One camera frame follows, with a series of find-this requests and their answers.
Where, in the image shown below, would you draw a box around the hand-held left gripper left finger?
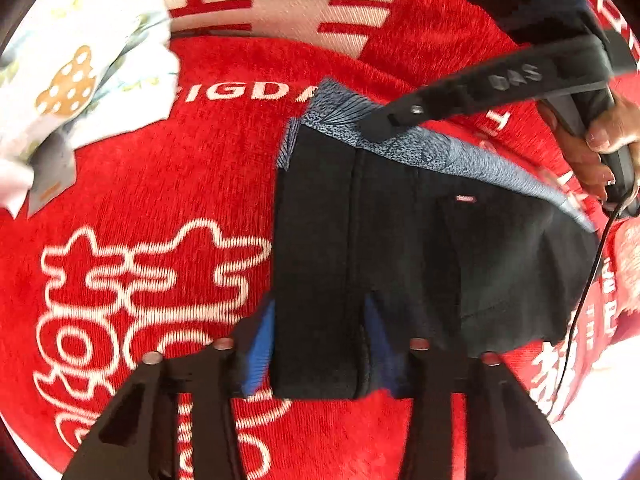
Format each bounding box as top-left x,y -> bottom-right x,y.
60,300 -> 277,480

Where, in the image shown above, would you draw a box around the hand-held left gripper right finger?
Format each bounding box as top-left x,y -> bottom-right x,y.
362,294 -> 582,480

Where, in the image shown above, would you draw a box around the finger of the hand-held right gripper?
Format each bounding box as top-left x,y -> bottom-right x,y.
360,85 -> 477,143

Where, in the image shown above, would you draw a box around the black pants with blue-grey waistband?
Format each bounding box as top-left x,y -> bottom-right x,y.
272,77 -> 601,402

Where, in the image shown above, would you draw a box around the person's right hand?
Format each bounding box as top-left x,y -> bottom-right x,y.
537,85 -> 640,202

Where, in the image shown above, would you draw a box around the red printed blanket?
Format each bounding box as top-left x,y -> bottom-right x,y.
0,35 -> 640,480
120,0 -> 640,91

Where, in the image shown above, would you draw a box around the white patterned cloth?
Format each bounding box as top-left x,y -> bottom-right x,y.
0,0 -> 181,218

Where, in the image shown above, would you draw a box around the black cable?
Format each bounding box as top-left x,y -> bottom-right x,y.
547,200 -> 632,413

